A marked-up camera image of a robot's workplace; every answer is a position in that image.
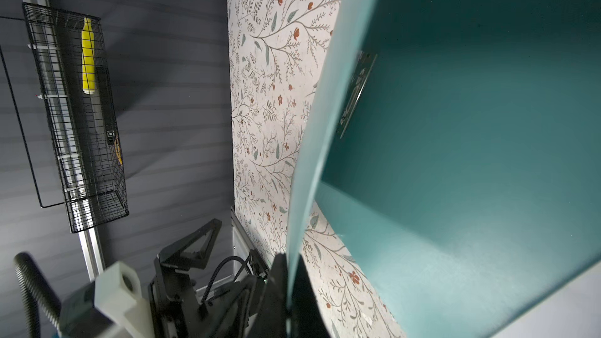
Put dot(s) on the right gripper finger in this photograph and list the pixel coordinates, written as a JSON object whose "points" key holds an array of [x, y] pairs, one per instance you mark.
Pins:
{"points": [[288, 305]]}

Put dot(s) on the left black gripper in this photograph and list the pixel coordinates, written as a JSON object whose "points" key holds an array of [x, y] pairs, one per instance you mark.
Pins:
{"points": [[226, 306]]}

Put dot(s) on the teal green file folder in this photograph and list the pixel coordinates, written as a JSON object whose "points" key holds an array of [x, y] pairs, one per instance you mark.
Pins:
{"points": [[467, 185]]}

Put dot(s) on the metal folder clip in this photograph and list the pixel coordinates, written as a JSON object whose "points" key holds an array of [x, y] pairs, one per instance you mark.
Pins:
{"points": [[360, 76]]}

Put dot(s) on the yellow marker pen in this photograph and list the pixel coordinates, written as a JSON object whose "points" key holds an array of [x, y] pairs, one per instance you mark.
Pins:
{"points": [[88, 58]]}

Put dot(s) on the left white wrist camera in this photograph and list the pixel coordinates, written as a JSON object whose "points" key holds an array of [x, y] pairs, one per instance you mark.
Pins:
{"points": [[112, 305]]}

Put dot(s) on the black wire mesh basket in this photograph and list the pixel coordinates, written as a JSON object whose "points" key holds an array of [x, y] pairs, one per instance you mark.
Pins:
{"points": [[84, 131]]}

